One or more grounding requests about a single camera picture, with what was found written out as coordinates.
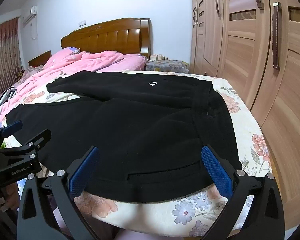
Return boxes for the nightstand with floral cover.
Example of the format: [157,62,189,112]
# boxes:
[145,59,190,74]

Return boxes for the white air conditioner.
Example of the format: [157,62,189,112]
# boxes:
[22,5,38,25]

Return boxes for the light wooden wardrobe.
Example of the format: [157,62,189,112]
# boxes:
[190,0,300,228]

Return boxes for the pink and purple quilt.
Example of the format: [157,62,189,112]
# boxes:
[0,47,148,130]

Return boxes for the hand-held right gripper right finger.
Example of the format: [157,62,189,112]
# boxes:
[197,144,286,240]

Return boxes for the brown wooden headboard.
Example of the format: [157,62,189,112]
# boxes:
[61,18,150,60]

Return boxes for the small brown wooden panel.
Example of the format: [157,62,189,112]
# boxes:
[28,50,52,68]

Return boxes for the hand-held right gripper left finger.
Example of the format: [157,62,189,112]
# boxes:
[16,146,101,240]

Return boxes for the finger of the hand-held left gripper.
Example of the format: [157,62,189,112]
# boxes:
[0,129,52,162]
[0,120,23,143]

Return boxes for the dark patterned pillow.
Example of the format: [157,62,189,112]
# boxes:
[17,64,44,83]

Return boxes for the patterned brown curtain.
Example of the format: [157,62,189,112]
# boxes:
[0,17,22,101]

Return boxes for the floral bed sheet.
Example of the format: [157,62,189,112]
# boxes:
[0,70,273,238]

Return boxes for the black pants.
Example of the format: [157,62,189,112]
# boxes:
[5,71,242,203]

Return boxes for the person's left hand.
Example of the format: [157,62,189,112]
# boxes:
[0,179,19,211]

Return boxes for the grey garment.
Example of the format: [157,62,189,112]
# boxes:
[0,87,18,113]

